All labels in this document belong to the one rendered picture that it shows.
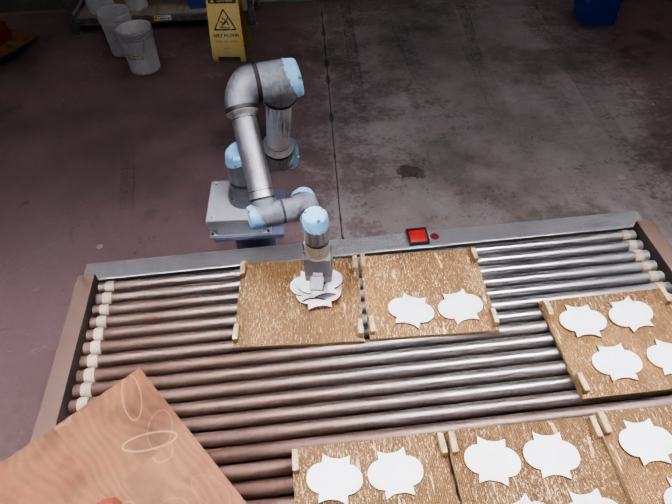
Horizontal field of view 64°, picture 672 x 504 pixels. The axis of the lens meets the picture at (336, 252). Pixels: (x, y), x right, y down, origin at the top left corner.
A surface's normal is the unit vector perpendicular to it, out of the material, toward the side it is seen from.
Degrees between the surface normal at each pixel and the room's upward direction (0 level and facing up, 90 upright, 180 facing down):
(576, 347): 0
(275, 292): 0
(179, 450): 0
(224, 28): 77
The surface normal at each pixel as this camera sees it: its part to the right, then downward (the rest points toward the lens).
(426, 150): -0.03, -0.68
